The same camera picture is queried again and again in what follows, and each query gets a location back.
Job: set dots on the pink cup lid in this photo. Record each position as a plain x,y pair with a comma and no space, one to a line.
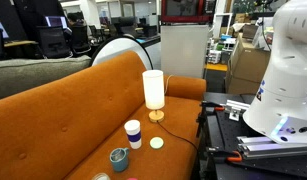
132,179

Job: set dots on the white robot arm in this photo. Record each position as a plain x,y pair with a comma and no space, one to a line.
279,108

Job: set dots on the white and purple cup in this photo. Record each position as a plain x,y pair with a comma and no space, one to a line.
133,131

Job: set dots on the white table lamp wooden base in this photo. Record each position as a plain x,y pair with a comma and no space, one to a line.
153,83

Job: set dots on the light green round coaster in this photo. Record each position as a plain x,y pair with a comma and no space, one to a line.
156,142

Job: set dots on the white cabinet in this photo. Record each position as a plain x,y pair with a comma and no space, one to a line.
183,49

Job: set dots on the orange fabric sofa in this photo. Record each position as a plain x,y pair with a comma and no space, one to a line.
66,129

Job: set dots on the teal mug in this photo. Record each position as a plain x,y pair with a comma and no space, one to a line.
119,159

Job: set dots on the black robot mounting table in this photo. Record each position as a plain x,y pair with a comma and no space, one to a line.
221,132

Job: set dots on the red framed monitor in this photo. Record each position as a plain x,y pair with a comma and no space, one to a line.
187,11

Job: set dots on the cardboard box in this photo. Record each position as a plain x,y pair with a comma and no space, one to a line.
246,67

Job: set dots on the orange black clamp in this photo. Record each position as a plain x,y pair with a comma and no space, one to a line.
224,155

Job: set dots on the black office chair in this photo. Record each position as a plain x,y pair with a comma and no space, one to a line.
52,42

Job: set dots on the grey sofa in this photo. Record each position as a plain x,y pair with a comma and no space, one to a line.
17,75

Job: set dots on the aluminium rail bracket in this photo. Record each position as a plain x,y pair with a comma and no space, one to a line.
263,147

